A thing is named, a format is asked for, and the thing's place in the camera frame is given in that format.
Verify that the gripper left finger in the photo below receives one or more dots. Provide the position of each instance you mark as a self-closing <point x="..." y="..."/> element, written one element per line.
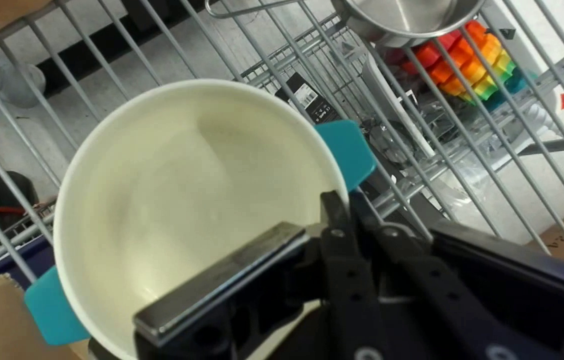
<point x="342" y="280"/>

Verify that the black box with white label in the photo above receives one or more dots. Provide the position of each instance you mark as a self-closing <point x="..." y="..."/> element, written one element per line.
<point x="307" y="100"/>

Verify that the stainless steel pot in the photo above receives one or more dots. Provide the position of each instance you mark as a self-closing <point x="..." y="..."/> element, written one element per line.
<point x="402" y="17"/>

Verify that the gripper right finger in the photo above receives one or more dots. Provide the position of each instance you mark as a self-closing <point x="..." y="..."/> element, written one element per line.
<point x="462" y="300"/>

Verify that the rainbow coloured toy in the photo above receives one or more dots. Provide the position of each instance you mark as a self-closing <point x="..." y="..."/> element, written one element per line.
<point x="467" y="65"/>

